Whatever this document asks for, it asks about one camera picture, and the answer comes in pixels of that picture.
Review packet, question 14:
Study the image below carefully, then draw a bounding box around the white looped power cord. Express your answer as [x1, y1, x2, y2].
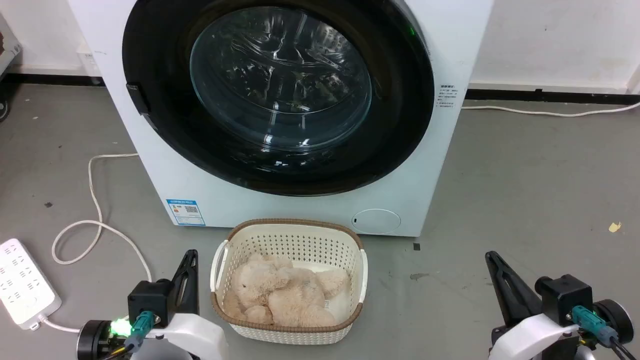
[31, 152, 153, 335]

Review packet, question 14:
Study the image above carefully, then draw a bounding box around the cream perforated laundry basket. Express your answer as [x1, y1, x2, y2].
[210, 218, 369, 346]

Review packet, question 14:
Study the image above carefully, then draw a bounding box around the blue energy label sticker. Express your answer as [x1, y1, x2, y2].
[166, 199, 206, 227]

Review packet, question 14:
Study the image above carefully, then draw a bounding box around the beige plush teddy bear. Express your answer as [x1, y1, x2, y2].
[222, 253, 351, 328]

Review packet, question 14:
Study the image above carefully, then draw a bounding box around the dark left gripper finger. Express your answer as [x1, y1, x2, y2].
[170, 251, 193, 316]
[181, 249, 200, 315]

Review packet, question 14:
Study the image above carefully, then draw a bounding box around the thin white floor cable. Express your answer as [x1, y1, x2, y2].
[461, 101, 640, 118]

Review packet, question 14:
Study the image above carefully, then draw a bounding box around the black round glass washer door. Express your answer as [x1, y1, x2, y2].
[121, 0, 435, 197]

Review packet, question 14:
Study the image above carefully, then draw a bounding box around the teal plug left gripper cable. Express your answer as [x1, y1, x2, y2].
[99, 311, 154, 360]

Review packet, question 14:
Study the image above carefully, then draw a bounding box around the oval white filter cover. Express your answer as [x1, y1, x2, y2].
[351, 208, 402, 235]

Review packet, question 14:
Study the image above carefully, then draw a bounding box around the small printed text sticker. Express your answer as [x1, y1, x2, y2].
[436, 84, 460, 109]

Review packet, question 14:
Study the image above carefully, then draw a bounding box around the teal plug gripper cable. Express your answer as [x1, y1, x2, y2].
[99, 311, 154, 360]
[571, 306, 639, 360]

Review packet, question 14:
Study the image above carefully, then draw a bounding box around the teal plug right gripper cable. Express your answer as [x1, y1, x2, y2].
[571, 306, 639, 360]

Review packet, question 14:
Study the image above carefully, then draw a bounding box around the white power strip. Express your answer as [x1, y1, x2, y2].
[0, 238, 62, 331]

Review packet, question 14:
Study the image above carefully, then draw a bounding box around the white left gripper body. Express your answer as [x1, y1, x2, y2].
[76, 311, 230, 360]

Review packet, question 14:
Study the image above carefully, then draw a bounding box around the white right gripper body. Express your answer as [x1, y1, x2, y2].
[489, 299, 635, 360]

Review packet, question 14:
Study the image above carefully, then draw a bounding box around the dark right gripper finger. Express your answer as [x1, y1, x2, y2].
[485, 251, 528, 328]
[489, 251, 545, 322]

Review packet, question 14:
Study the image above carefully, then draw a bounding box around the white front-load washing machine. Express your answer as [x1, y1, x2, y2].
[67, 0, 496, 238]

